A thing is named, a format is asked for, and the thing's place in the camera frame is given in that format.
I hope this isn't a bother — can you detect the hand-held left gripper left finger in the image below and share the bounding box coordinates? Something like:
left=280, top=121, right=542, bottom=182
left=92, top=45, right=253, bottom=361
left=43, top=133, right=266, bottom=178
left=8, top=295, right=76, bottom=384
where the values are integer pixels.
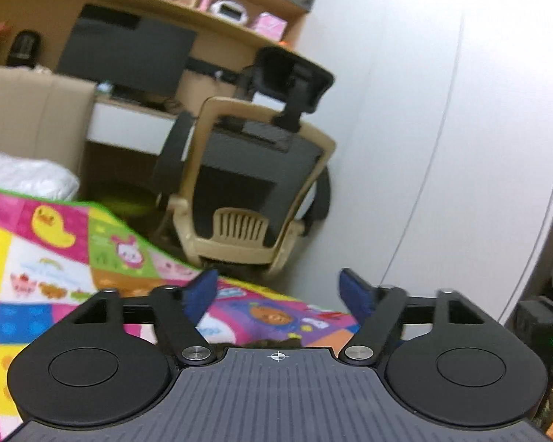
left=67, top=268, right=219, bottom=368

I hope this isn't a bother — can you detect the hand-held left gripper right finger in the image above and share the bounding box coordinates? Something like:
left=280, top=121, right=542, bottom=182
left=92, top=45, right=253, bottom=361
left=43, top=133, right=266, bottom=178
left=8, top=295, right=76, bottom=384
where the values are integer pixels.
left=338, top=268, right=489, bottom=366

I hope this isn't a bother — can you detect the green floor cushion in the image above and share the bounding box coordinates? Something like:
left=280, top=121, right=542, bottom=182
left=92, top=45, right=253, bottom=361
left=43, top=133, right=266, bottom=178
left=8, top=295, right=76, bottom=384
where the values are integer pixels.
left=97, top=182, right=162, bottom=219

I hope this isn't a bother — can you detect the beige mesh office chair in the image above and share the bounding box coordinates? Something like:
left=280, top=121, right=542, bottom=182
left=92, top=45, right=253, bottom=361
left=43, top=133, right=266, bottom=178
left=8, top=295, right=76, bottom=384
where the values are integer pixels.
left=152, top=46, right=337, bottom=279

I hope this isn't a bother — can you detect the colourful cartoon printed play mat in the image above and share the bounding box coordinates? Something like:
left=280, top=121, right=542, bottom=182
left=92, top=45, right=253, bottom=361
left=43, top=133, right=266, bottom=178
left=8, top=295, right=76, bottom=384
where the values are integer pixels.
left=0, top=184, right=365, bottom=440

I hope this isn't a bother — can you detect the black device with green light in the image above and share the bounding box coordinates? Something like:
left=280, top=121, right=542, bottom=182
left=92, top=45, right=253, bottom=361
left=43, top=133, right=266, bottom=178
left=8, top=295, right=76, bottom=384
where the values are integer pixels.
left=511, top=298, right=553, bottom=366

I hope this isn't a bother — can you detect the white desk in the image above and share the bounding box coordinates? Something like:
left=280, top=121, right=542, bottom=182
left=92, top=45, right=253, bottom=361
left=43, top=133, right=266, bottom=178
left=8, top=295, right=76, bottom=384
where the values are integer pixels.
left=87, top=92, right=180, bottom=157

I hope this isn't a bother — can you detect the white wardrobe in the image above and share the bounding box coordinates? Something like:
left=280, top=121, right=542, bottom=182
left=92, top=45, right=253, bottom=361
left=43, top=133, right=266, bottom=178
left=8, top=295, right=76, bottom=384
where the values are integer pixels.
left=276, top=0, right=553, bottom=327

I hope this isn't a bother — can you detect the white quilt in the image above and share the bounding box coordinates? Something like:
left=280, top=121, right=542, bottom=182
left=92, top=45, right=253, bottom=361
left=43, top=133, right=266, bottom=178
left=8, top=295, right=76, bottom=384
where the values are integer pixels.
left=0, top=150, right=80, bottom=202

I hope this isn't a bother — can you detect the beige padded bed headboard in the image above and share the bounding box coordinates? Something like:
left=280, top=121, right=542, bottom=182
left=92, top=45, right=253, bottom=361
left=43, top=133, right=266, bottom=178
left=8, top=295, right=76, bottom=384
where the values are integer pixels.
left=0, top=65, right=97, bottom=185

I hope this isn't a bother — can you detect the black computer monitor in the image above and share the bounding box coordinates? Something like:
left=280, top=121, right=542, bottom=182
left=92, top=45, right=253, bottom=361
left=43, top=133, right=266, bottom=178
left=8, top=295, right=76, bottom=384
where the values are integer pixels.
left=56, top=4, right=199, bottom=97

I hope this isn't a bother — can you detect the pink gift box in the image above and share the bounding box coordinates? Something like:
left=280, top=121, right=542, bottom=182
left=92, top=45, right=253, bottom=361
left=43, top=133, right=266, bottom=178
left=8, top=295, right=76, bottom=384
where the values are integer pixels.
left=251, top=13, right=289, bottom=40

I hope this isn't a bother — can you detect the white desk clock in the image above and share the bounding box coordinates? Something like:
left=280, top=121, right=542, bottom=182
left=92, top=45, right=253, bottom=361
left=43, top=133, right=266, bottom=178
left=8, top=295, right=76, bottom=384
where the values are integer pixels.
left=211, top=0, right=250, bottom=23

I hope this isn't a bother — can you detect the black round speaker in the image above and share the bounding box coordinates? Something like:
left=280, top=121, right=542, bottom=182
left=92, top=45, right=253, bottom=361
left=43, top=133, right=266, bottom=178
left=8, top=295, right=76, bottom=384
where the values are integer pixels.
left=6, top=30, right=42, bottom=69

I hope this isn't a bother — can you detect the wooden wall shelf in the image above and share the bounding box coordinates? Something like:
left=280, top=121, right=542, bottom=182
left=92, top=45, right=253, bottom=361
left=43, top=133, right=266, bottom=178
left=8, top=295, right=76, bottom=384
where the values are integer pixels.
left=147, top=0, right=330, bottom=51

